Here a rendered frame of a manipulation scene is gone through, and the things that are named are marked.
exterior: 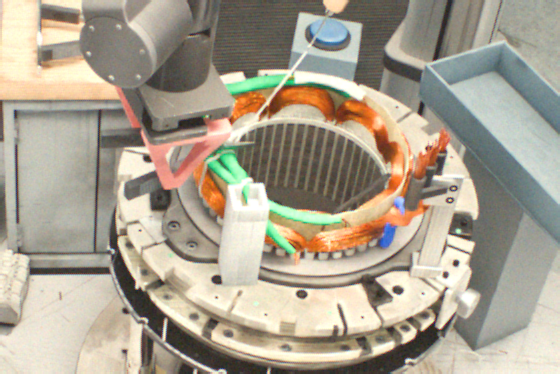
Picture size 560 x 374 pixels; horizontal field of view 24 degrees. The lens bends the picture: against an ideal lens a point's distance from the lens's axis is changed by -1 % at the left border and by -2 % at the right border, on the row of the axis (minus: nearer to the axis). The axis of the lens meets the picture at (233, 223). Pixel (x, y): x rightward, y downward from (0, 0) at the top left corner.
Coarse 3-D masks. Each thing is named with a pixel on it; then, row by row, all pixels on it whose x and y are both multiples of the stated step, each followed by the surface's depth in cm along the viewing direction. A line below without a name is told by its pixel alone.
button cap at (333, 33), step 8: (312, 24) 143; (320, 24) 143; (328, 24) 143; (336, 24) 144; (312, 32) 142; (320, 32) 142; (328, 32) 142; (336, 32) 143; (344, 32) 143; (320, 40) 142; (328, 40) 142; (336, 40) 142; (344, 40) 143
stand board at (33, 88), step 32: (32, 0) 138; (64, 0) 139; (0, 32) 134; (32, 32) 135; (64, 32) 135; (0, 64) 131; (32, 64) 131; (64, 64) 132; (0, 96) 130; (32, 96) 131; (64, 96) 131; (96, 96) 131
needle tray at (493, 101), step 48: (480, 48) 140; (432, 96) 138; (480, 96) 141; (528, 96) 140; (480, 144) 133; (528, 144) 136; (480, 192) 138; (528, 192) 128; (480, 240) 141; (528, 240) 137; (480, 288) 143; (528, 288) 145; (480, 336) 147
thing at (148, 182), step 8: (144, 176) 106; (152, 176) 106; (128, 184) 105; (136, 184) 105; (144, 184) 106; (152, 184) 106; (160, 184) 107; (128, 192) 105; (136, 192) 106; (144, 192) 106; (128, 200) 106
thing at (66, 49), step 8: (72, 40) 129; (40, 48) 129; (48, 48) 128; (56, 48) 129; (64, 48) 129; (72, 48) 129; (40, 56) 129; (48, 56) 129; (56, 56) 129; (64, 56) 130; (72, 56) 130
